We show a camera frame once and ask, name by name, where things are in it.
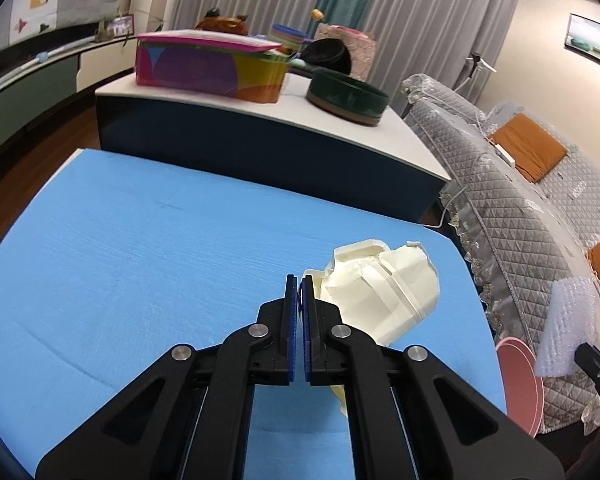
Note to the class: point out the white rod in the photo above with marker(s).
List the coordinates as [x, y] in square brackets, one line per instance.
[40, 56]

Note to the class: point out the grey quilted sofa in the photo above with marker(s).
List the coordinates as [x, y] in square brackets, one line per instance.
[505, 210]

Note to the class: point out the brown ornament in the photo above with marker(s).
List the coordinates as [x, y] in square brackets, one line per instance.
[220, 22]

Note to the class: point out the dark television cabinet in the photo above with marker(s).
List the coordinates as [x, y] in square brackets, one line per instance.
[30, 90]

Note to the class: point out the stack of coloured bowls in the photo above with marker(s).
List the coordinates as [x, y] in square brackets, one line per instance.
[287, 35]

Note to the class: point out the framed wall painting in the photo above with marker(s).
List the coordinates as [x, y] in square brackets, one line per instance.
[590, 37]

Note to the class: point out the white power strip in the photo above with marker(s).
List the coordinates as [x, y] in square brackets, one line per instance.
[505, 154]

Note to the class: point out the pink plastic basin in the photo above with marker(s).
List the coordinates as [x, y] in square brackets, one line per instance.
[520, 385]

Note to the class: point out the white-topped coffee table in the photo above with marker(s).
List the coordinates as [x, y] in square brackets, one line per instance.
[290, 110]

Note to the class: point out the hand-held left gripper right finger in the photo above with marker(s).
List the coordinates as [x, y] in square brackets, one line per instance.
[307, 340]

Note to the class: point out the yellow ball on stick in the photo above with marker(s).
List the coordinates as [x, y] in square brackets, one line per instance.
[318, 13]

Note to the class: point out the pink basket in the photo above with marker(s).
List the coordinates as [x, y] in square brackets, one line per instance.
[362, 52]

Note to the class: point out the blue table cover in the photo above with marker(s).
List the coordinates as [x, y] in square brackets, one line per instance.
[155, 260]

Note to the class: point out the small photo frame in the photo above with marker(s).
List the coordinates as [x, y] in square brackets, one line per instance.
[120, 25]

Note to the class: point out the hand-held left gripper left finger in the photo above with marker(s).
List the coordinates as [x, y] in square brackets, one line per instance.
[291, 340]

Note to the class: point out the small orange cushion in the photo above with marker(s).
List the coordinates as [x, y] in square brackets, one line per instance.
[525, 145]

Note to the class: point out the colourful rectangular box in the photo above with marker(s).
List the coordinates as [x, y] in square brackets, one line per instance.
[195, 67]

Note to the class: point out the white bubble wrap piece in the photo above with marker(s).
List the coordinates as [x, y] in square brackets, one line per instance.
[565, 325]

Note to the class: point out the mint green roll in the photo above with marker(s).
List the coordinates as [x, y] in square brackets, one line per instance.
[300, 62]

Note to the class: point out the green round tin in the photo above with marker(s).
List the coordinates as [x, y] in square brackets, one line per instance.
[350, 97]

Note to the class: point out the cream paper packaging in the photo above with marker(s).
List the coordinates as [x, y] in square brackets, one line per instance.
[380, 290]

